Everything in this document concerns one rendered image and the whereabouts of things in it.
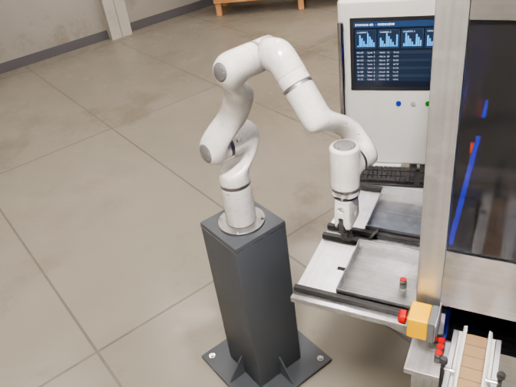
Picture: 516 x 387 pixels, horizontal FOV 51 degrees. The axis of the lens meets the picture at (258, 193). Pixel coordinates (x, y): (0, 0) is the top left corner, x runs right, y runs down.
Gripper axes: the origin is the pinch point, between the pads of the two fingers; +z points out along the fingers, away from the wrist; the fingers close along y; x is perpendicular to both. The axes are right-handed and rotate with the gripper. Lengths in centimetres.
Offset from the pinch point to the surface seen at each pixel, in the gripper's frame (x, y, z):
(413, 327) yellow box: -25.2, -21.8, 9.0
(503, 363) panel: -49, -13, 25
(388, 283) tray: -12.3, 4.2, 21.4
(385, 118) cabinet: 10, 88, 7
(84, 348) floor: 144, -4, 111
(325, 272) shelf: 9.0, 3.4, 21.8
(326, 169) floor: 78, 195, 112
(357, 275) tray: -1.8, 5.0, 21.5
